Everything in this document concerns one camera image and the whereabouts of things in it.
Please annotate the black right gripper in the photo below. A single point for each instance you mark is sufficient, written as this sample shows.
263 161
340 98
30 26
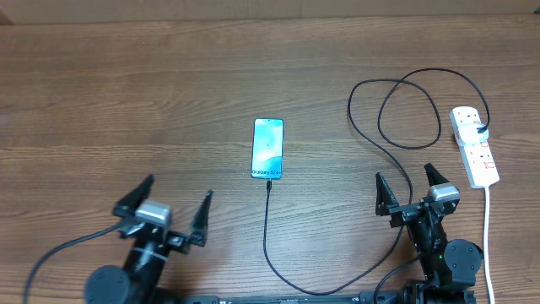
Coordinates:
402 214

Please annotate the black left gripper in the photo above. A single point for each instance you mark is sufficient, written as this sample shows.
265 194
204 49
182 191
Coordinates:
181 241

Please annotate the Galaxy smartphone with teal screen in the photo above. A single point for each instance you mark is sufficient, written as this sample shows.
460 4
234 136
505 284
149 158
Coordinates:
267 148

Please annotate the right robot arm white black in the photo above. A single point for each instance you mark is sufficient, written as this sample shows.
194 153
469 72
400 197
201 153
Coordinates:
449 267

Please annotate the white charger plug adapter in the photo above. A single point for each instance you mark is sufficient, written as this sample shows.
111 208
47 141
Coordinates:
471 133

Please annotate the white power strip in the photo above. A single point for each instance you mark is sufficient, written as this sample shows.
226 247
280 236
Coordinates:
477 158

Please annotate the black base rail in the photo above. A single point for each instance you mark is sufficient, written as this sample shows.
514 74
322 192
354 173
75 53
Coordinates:
364 297

